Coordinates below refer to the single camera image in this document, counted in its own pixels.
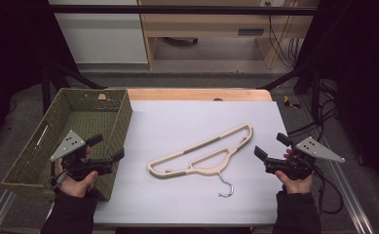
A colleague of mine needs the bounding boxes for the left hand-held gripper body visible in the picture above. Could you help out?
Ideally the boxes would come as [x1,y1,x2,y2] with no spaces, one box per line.
[49,130,114,182]

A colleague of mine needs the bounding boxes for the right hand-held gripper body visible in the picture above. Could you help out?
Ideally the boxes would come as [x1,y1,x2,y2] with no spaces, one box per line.
[263,136,346,181]

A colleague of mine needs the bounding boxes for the beige plastic clothes hanger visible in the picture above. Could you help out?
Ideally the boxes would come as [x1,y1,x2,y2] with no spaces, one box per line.
[146,122,254,198]

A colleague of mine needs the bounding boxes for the person's left hand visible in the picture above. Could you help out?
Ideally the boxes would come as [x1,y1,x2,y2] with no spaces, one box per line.
[57,145,99,199]

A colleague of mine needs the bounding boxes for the person's right hand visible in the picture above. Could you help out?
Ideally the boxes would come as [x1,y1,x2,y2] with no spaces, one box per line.
[274,148,315,196]

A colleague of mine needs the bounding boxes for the green woven basket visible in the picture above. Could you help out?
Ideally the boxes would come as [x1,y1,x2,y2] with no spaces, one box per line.
[1,88,133,202]

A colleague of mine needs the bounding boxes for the yellow and black tool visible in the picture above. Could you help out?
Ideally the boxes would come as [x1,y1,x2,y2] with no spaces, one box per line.
[282,95,302,110]

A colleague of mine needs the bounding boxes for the black curtain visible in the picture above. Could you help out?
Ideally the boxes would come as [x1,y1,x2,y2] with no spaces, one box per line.
[0,0,81,154]
[295,0,379,189]

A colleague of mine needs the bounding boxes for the white cabinet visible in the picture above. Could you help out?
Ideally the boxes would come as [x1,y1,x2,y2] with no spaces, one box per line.
[48,0,149,65]

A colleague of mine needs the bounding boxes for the light wooden desk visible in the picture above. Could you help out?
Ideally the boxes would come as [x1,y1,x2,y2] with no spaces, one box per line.
[137,0,319,70]

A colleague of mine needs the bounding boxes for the black floor cables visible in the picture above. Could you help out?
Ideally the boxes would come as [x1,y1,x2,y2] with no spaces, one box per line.
[286,79,341,142]

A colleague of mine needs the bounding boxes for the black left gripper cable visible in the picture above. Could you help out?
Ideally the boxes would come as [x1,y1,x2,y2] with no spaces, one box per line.
[45,161,70,191]

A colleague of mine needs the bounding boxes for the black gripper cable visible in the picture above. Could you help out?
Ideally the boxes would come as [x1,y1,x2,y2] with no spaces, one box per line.
[313,165,345,215]
[45,161,70,191]

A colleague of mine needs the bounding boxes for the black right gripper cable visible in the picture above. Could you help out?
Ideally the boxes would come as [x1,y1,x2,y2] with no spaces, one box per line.
[313,165,345,215]

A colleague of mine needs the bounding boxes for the black frame strut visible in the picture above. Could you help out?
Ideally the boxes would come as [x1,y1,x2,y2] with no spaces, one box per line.
[41,59,109,114]
[260,60,323,122]

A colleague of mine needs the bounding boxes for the black hanging cables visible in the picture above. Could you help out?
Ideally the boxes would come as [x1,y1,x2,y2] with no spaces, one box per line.
[264,1,301,68]

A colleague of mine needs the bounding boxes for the black horizontal frame bar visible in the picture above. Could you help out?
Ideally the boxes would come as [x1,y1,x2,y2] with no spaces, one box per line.
[47,4,322,17]

